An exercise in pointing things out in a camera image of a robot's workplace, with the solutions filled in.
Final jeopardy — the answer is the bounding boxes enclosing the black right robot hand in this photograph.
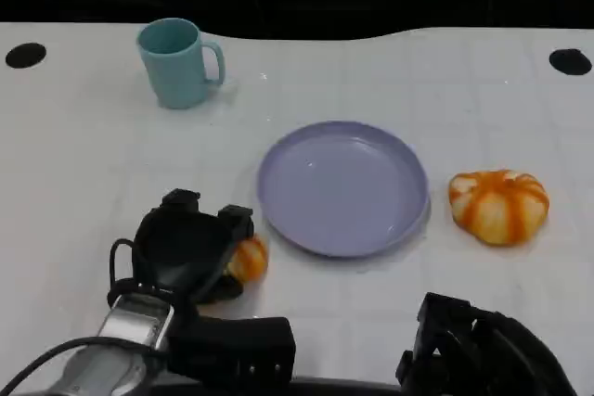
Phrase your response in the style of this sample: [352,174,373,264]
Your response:
[395,292,579,396]

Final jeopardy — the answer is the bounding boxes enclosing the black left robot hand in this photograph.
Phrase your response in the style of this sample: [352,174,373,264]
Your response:
[132,188,256,307]

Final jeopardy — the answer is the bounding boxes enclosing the orange white toy bread roll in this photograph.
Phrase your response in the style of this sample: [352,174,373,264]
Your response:
[447,168,551,247]
[225,234,270,284]

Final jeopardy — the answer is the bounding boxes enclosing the black robot torso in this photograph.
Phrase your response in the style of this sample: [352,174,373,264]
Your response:
[152,376,405,396]

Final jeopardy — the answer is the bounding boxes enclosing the pale green mug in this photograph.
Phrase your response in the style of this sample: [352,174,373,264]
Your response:
[136,18,227,110]

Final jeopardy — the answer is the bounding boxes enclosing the lilac plate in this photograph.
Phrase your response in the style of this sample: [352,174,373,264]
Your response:
[256,120,432,259]

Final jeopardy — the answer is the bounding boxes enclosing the black round table grommet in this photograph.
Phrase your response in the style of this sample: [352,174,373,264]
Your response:
[548,47,593,75]
[5,42,47,70]

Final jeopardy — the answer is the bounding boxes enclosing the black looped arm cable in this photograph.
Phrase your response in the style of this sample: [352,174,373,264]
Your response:
[106,237,146,309]

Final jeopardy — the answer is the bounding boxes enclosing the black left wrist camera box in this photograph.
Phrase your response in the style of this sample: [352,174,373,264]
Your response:
[167,315,297,386]

